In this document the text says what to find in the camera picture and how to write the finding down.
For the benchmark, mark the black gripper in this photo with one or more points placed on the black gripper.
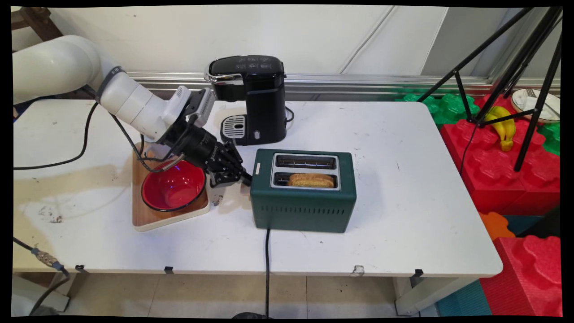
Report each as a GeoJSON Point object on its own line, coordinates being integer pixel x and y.
{"type": "Point", "coordinates": [197, 146]}

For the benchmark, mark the dark green two-slot toaster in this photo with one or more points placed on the dark green two-slot toaster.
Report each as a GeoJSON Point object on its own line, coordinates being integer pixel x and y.
{"type": "Point", "coordinates": [305, 208]}

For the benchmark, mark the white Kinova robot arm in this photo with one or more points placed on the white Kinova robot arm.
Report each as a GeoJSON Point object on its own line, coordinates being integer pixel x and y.
{"type": "Point", "coordinates": [54, 67]}

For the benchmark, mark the red enamel bowl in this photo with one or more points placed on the red enamel bowl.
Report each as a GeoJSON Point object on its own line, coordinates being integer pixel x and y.
{"type": "Point", "coordinates": [172, 188]}

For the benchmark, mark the black pod coffee machine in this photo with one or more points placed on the black pod coffee machine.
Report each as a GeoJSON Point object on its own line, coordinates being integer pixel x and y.
{"type": "Point", "coordinates": [260, 98]}

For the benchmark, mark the toasted bread slice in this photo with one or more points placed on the toasted bread slice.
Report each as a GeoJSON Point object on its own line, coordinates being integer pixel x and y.
{"type": "Point", "coordinates": [311, 180]}

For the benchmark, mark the wooden cutting board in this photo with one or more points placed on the wooden cutting board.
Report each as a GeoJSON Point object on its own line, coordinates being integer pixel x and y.
{"type": "Point", "coordinates": [152, 219]}

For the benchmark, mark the black floor equipment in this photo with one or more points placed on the black floor equipment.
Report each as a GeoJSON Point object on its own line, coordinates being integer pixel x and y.
{"type": "Point", "coordinates": [251, 316]}

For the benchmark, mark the white tape scrap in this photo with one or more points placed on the white tape scrap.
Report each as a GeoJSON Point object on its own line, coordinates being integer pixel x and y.
{"type": "Point", "coordinates": [357, 270]}

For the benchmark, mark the white table leg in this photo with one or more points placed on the white table leg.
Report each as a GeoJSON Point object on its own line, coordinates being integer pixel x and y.
{"type": "Point", "coordinates": [54, 296]}
{"type": "Point", "coordinates": [426, 294]}

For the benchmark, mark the green foam building block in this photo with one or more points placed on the green foam building block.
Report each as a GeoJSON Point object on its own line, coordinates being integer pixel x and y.
{"type": "Point", "coordinates": [444, 107]}
{"type": "Point", "coordinates": [551, 139]}

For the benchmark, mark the brown wooden chair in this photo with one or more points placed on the brown wooden chair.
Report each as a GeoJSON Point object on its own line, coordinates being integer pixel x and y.
{"type": "Point", "coordinates": [38, 20]}

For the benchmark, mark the red foam blocks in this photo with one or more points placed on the red foam blocks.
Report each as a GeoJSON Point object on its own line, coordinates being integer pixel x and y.
{"type": "Point", "coordinates": [489, 170]}

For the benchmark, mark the orange flower-shaped foam piece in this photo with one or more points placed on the orange flower-shaped foam piece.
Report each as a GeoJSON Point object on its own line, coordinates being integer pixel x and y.
{"type": "Point", "coordinates": [495, 225]}

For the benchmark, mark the yellow toy banana bunch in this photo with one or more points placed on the yellow toy banana bunch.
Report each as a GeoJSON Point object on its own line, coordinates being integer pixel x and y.
{"type": "Point", "coordinates": [504, 130]}

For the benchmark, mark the dark teal foam block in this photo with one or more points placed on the dark teal foam block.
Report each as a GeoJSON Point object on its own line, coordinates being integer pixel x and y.
{"type": "Point", "coordinates": [522, 225]}

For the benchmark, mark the white plate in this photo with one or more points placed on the white plate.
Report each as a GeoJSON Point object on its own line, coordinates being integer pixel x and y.
{"type": "Point", "coordinates": [522, 103]}

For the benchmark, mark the red foam building block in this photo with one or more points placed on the red foam building block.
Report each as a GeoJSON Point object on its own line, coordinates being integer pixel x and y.
{"type": "Point", "coordinates": [545, 188]}
{"type": "Point", "coordinates": [524, 278]}

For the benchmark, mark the silver fork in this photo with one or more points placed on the silver fork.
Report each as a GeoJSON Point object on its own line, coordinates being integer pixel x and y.
{"type": "Point", "coordinates": [540, 101]}

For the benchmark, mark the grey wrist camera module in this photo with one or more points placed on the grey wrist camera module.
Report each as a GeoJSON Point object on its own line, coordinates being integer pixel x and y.
{"type": "Point", "coordinates": [193, 105]}

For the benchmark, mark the aluminium wall rail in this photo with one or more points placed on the aluminium wall rail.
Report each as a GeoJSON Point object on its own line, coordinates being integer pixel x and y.
{"type": "Point", "coordinates": [341, 84]}

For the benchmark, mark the black camera tripod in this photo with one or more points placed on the black camera tripod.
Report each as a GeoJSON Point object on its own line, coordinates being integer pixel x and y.
{"type": "Point", "coordinates": [533, 112]}

